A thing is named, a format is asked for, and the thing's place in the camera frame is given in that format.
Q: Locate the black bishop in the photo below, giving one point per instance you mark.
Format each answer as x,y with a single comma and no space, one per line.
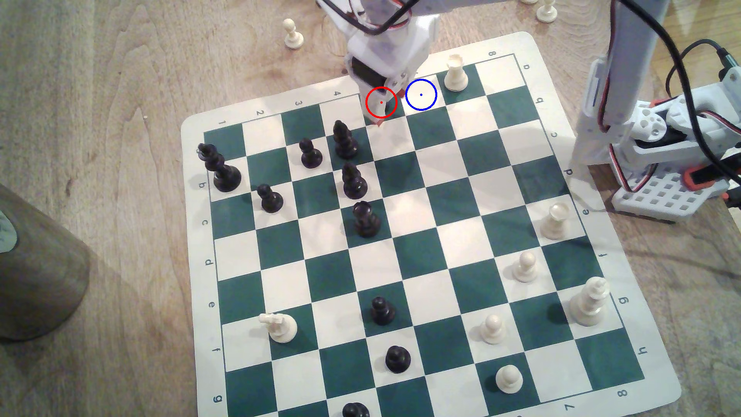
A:
345,145
354,185

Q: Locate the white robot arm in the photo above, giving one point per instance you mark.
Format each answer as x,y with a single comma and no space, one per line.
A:
625,69

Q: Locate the green and white chessboard mat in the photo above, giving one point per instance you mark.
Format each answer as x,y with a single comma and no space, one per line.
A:
417,255

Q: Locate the white knight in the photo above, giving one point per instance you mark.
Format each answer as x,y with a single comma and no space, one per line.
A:
282,329

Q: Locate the white grid robot base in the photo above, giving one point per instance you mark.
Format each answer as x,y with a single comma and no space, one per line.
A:
666,200

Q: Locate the white king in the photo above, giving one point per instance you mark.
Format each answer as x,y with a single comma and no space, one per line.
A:
589,304

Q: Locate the white pawn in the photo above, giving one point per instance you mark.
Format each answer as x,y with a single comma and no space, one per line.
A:
546,11
525,269
492,331
509,380
293,37

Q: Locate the black rook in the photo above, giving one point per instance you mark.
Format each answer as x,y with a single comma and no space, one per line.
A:
366,223

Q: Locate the orange clamp piece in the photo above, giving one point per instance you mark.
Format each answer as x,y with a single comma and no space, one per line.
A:
703,176

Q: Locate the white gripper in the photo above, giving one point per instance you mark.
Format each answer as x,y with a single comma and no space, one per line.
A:
376,85

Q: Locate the white rook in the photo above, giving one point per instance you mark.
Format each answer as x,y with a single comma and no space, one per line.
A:
556,223
456,75

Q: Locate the brown round object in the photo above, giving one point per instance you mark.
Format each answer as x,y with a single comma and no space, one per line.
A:
40,278

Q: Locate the black pawn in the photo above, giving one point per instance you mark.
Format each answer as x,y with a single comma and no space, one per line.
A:
270,201
398,360
355,411
311,156
382,313

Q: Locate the black queen piece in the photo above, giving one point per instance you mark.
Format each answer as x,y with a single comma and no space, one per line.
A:
226,176

